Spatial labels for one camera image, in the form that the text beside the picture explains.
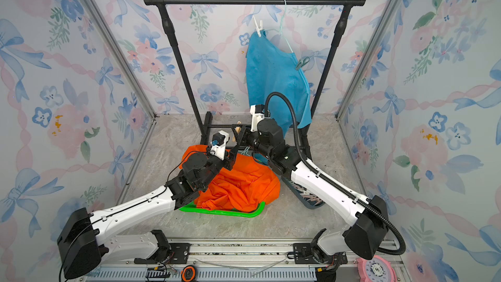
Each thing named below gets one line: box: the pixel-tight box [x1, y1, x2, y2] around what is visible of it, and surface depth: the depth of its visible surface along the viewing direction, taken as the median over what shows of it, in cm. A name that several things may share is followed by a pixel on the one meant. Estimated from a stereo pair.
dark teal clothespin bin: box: [281, 177, 327, 210], surface depth 89 cm
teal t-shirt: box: [245, 30, 312, 132], surface depth 73 cm
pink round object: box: [356, 254, 397, 282], surface depth 69 cm
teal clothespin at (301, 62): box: [294, 56, 310, 71], surface depth 59 cm
